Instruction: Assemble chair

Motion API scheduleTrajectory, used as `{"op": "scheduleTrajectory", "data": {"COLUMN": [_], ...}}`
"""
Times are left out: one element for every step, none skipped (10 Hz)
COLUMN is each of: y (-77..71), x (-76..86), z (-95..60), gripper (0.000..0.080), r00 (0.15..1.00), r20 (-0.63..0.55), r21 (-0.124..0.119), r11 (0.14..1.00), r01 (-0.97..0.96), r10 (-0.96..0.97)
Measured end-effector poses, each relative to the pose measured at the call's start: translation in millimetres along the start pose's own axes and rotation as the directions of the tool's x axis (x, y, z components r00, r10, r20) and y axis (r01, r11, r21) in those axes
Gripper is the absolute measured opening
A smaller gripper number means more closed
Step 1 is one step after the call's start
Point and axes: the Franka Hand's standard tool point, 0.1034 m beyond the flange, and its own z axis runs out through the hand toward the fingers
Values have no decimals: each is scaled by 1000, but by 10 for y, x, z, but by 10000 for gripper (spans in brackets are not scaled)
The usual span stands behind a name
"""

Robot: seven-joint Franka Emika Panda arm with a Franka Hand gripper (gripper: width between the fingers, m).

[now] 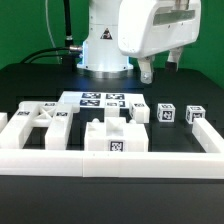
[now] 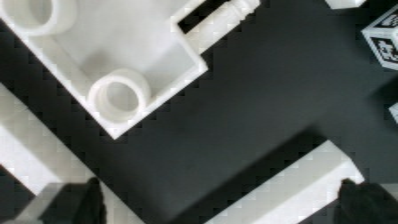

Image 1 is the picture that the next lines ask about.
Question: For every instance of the white chair back frame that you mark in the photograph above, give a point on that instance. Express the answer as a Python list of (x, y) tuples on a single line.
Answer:
[(54, 116)]

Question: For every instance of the white sheet with markers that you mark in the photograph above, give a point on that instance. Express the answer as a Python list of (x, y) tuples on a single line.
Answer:
[(98, 99)]

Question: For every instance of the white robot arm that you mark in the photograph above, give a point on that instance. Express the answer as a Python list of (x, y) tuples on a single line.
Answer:
[(102, 57)]

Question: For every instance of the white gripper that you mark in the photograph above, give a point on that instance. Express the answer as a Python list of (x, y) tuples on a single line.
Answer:
[(148, 27)]

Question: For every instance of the white U-shaped obstacle fence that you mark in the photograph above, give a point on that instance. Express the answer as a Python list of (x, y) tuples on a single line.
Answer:
[(33, 159)]

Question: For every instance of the white chair seat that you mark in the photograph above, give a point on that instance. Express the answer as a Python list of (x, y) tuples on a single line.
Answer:
[(116, 135)]

